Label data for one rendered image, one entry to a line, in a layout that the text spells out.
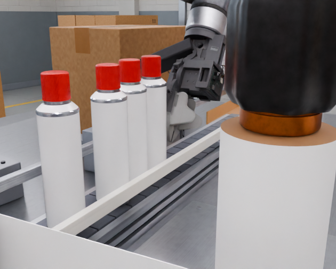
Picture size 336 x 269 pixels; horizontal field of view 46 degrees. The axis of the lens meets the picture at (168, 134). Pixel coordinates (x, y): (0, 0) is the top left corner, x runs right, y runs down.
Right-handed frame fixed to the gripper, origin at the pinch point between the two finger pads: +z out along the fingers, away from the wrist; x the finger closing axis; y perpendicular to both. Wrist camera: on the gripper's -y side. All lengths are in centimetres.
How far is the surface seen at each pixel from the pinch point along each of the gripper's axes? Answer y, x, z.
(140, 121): 2.4, -13.7, 1.3
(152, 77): 1.0, -11.7, -6.8
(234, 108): -12, 64, -25
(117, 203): 4.8, -17.7, 14.1
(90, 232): 4.3, -20.8, 18.4
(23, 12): -490, 324, -218
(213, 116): -12, 47, -17
